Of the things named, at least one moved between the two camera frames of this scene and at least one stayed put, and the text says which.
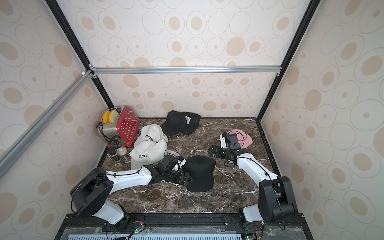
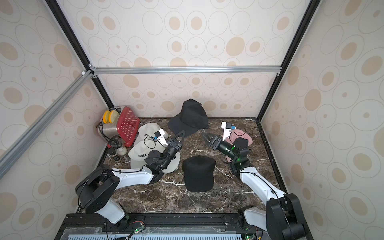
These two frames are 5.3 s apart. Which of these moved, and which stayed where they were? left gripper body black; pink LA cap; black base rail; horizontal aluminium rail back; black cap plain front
Moved: left gripper body black
Stayed: horizontal aluminium rail back; pink LA cap; black base rail; black cap plain front
